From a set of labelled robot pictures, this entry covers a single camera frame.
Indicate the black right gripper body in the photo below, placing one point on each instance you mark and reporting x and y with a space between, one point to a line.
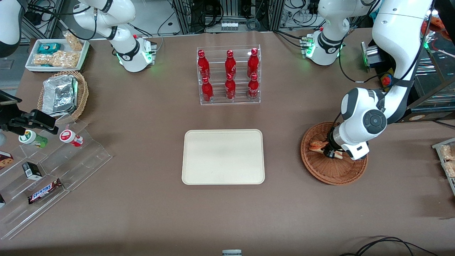
22 120

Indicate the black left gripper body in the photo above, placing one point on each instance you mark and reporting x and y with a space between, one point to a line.
333 143

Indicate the triangle sandwich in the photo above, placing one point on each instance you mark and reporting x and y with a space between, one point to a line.
316 145

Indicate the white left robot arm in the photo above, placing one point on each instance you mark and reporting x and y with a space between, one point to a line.
394 32

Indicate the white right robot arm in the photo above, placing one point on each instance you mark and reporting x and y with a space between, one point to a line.
124 53

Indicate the round brown wicker basket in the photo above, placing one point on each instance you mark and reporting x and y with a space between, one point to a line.
330 170

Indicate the oval light wicker basket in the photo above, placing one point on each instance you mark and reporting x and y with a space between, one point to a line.
82 92

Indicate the white rectangular snack tray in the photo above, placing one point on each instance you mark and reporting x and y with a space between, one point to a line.
83 57

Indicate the cream plastic serving tray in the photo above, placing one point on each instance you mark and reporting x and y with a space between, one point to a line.
223 156

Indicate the small black box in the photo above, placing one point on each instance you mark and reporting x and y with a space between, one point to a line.
32 171

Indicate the brown cookie box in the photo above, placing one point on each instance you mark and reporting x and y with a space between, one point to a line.
5 160

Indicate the clear acrylic stepped display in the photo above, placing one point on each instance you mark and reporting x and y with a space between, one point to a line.
89 156

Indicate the large bag of nut snack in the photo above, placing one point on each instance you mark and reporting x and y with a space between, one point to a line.
57 59

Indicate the snickers chocolate bar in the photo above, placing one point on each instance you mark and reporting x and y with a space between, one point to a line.
44 192

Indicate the teal snack packet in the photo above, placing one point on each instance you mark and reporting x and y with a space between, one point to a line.
49 48

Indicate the dark snack packet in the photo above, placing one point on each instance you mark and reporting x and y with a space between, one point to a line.
1 201

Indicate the small bag of nut snack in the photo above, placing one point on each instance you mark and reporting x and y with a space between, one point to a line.
74 41

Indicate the steel canister with green rim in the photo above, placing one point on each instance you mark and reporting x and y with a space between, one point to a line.
371 55

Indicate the red cola bottle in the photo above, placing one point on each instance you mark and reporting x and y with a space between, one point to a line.
203 65
230 65
253 89
252 64
207 91

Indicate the clear bag of crackers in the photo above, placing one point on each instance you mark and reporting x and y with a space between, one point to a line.
448 152
449 169

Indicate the red cola can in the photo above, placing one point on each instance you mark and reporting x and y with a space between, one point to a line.
230 89

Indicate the clear acrylic bottle rack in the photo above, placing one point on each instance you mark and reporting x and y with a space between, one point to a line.
217 96

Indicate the grey device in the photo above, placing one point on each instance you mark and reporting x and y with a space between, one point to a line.
231 253

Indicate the white connector block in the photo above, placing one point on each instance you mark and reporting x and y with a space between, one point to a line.
229 25

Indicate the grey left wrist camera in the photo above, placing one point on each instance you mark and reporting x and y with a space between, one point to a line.
357 153

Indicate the aluminium frame post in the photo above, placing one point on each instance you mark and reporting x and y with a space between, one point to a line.
277 14
183 16

